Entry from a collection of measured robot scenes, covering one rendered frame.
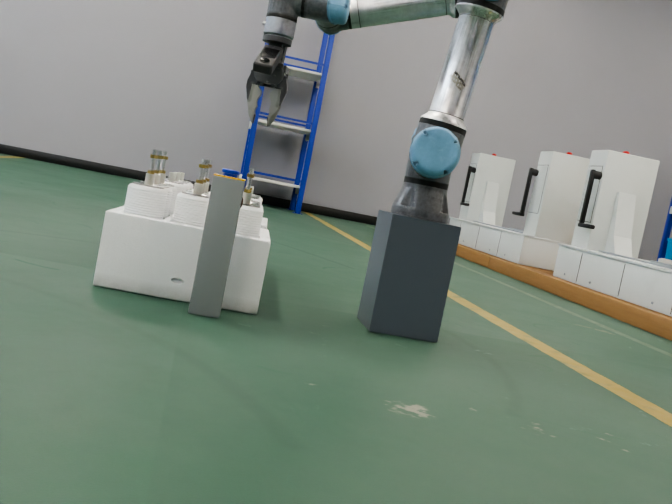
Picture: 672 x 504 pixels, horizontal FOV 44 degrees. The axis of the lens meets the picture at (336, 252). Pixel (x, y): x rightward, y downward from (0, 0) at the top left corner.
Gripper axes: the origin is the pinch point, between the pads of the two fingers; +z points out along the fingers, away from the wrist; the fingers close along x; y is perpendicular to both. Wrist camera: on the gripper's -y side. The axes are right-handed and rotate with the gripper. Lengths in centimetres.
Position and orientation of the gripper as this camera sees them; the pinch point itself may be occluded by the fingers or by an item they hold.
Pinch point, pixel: (260, 118)
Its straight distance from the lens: 203.6
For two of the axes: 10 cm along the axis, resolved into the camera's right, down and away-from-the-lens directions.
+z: -2.0, 9.8, 0.8
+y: 0.7, -0.7, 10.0
